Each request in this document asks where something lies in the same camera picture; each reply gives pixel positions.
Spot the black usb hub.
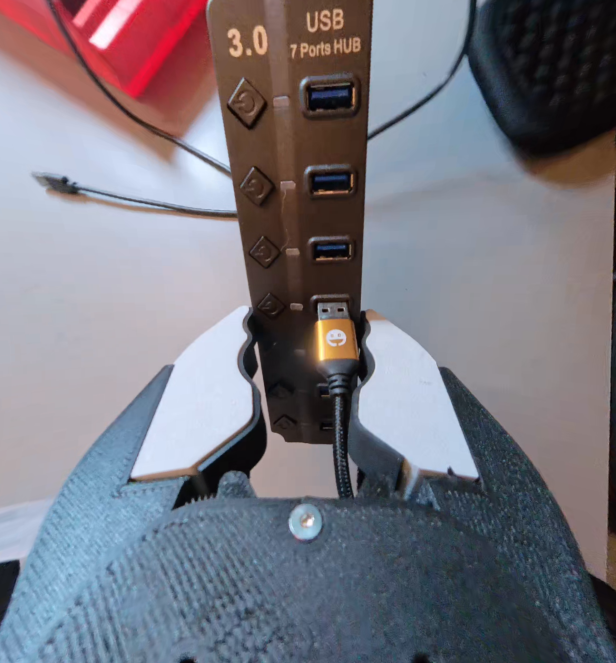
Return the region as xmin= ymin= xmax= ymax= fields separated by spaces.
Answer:
xmin=206 ymin=0 xmax=374 ymax=445

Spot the grey braided cable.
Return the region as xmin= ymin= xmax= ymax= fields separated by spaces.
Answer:
xmin=31 ymin=172 xmax=239 ymax=218

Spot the orange plug braided usb cable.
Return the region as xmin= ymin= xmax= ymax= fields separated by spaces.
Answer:
xmin=314 ymin=299 xmax=361 ymax=501

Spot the translucent plastic lid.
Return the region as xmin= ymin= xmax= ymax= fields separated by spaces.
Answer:
xmin=0 ymin=496 xmax=55 ymax=568

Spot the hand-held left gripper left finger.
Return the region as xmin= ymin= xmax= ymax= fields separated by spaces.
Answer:
xmin=130 ymin=306 xmax=268 ymax=508

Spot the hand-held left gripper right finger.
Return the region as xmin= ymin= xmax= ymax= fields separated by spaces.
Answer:
xmin=347 ymin=309 xmax=480 ymax=502

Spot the red plastic box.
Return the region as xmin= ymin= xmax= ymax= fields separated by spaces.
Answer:
xmin=0 ymin=0 xmax=208 ymax=99

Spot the thin black cable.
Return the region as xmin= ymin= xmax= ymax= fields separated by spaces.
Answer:
xmin=46 ymin=0 xmax=479 ymax=177

